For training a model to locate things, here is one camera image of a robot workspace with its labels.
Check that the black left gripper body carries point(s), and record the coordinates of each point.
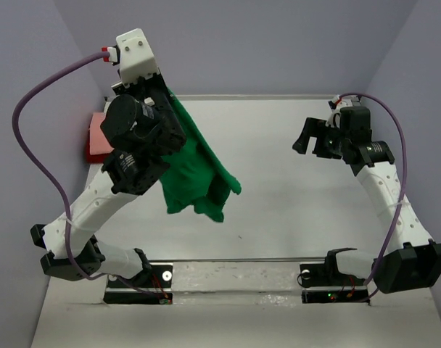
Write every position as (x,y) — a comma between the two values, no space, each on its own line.
(152,91)

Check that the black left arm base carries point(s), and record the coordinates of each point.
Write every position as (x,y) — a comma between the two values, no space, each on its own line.
(155,289)

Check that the pink t shirt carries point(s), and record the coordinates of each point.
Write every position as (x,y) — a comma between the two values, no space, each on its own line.
(97,143)

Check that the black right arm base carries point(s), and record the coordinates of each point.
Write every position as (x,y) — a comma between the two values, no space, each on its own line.
(319,286)

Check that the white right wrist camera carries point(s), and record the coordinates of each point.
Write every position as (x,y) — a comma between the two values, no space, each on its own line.
(337,104)

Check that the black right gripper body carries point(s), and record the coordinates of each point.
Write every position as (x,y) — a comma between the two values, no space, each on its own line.
(329,141)

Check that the green t shirt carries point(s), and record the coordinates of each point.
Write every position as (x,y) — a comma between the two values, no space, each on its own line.
(196,177)

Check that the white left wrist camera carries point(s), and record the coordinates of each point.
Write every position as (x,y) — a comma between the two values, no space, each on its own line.
(134,56)

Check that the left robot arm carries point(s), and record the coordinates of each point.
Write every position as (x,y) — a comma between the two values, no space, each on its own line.
(72,250)

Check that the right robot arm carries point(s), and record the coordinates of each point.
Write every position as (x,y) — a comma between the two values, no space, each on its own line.
(412,259)

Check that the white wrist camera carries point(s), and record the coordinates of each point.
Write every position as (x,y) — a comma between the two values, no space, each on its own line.
(134,56)
(337,104)

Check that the dark red t shirt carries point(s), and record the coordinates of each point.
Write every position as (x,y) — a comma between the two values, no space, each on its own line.
(92,158)

